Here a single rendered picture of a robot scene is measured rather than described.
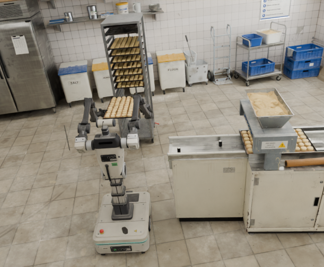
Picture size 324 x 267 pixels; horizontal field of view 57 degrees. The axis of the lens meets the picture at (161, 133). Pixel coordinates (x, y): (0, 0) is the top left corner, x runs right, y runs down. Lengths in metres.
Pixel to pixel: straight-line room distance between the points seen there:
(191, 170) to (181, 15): 4.24
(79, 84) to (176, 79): 1.93
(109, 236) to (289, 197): 1.69
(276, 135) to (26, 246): 2.69
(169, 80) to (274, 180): 3.83
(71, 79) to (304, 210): 4.61
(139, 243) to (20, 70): 3.98
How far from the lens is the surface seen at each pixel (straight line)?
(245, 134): 2.98
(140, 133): 4.60
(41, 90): 5.95
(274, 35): 6.52
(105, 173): 2.73
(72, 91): 6.14
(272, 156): 2.59
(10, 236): 3.79
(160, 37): 6.50
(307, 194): 2.97
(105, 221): 3.12
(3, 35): 5.80
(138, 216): 3.08
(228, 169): 2.85
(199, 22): 6.61
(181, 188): 2.97
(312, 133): 3.19
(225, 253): 3.09
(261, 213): 3.02
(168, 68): 6.00
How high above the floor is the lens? 2.46
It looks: 31 degrees down
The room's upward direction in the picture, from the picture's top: 6 degrees counter-clockwise
